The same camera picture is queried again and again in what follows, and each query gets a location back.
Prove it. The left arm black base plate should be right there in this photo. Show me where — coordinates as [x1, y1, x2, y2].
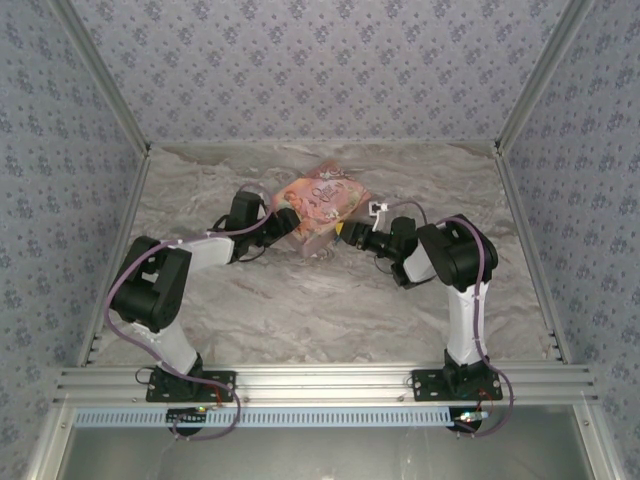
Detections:
[144, 367, 237, 404]

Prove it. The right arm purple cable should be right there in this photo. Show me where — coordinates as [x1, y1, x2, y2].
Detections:
[379, 199, 515, 439]

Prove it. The white slotted cable duct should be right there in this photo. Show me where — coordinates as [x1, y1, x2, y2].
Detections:
[73, 405, 567, 430]

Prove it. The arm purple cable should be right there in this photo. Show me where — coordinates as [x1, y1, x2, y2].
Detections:
[105, 183, 277, 442]
[379, 199, 515, 439]

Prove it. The wide aluminium mounting rail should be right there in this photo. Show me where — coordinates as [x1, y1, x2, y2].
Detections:
[52, 363, 599, 405]

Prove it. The pink decorated box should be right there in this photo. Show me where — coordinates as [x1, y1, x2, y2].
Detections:
[272, 158, 374, 259]

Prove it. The aluminium upright frame post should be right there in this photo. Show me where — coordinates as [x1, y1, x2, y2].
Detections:
[47, 0, 153, 156]
[493, 0, 599, 156]

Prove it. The aluminium table side rail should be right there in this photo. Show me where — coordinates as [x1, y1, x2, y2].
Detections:
[494, 147, 572, 366]
[74, 147, 154, 369]

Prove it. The aluminium lower frame leg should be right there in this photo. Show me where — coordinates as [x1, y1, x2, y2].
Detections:
[573, 403, 622, 480]
[23, 404, 76, 480]

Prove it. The small controller board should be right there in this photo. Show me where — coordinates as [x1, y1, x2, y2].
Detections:
[166, 406, 210, 427]
[451, 408, 490, 432]

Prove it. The thin aluminium table end rail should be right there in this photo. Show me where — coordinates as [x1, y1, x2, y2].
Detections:
[148, 140, 499, 150]

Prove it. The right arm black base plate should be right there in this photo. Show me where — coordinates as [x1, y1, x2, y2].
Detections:
[410, 368, 504, 403]

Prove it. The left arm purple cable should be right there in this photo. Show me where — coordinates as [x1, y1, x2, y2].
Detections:
[105, 183, 277, 442]

